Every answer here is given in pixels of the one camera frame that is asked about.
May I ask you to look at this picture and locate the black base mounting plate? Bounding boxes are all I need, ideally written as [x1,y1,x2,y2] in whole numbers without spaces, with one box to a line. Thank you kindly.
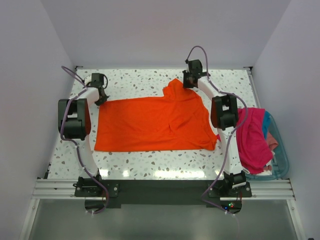
[73,177,253,213]

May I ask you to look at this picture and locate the orange t shirt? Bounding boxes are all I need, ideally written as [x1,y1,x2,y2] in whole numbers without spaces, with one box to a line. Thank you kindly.
[94,79,218,152]

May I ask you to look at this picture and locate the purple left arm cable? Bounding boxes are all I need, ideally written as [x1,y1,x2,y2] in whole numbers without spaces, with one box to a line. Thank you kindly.
[59,65,111,215]

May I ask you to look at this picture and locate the clear blue plastic bin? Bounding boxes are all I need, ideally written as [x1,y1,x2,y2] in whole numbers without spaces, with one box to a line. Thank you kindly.
[246,115,290,181]

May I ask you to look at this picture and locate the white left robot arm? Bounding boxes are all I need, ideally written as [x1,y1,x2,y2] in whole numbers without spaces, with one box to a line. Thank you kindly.
[58,73,109,196]

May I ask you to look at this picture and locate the blue t shirt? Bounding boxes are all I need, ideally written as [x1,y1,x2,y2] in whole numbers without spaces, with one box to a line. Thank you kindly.
[262,111,271,140]

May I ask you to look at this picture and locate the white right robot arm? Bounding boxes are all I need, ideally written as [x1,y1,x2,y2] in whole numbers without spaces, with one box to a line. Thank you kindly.
[183,59,246,197]

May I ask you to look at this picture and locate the salmon t shirt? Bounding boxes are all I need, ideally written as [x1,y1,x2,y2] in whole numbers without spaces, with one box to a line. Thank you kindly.
[266,131,279,151]

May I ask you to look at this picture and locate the aluminium frame rail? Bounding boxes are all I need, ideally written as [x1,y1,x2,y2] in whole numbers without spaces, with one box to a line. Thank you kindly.
[31,179,295,200]

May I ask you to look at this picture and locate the pink t shirt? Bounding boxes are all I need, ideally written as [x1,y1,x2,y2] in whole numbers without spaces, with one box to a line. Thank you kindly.
[225,107,273,175]

